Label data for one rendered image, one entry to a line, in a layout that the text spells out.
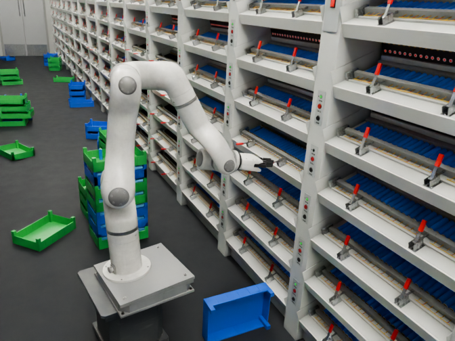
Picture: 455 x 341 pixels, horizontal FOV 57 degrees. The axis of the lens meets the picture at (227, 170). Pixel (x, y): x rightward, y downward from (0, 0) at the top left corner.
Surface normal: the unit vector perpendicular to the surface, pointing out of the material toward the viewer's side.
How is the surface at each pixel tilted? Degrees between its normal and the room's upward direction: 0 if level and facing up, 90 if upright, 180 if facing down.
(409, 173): 20
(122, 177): 61
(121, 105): 127
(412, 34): 110
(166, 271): 4
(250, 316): 90
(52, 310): 0
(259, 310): 90
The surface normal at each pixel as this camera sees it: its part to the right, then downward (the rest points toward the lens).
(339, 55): 0.45, 0.36
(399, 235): -0.26, -0.83
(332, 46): -0.89, 0.12
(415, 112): -0.86, 0.43
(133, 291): -0.01, -0.93
